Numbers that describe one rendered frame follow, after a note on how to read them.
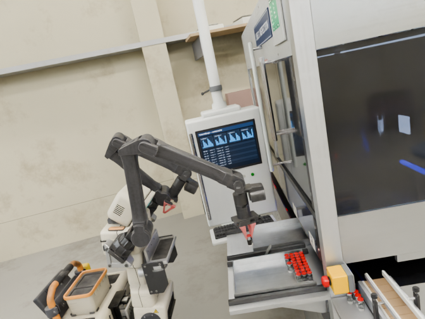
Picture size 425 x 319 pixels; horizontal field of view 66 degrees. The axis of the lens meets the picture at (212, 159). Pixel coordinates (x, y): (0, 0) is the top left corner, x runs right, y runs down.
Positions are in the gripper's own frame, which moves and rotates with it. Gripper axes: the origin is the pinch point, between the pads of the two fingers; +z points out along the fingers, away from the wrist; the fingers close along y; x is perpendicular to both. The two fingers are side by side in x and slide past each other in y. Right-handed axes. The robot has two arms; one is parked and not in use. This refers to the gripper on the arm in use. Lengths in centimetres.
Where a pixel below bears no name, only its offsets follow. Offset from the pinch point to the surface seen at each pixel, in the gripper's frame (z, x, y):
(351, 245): 5.0, -21.7, 32.2
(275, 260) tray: 24.5, 16.0, 14.7
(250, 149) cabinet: -17, 84, 35
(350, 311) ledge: 25.7, -28.0, 24.2
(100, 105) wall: -70, 340, -74
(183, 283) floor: 110, 164, -30
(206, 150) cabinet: -23, 87, 6
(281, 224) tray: 23, 47, 33
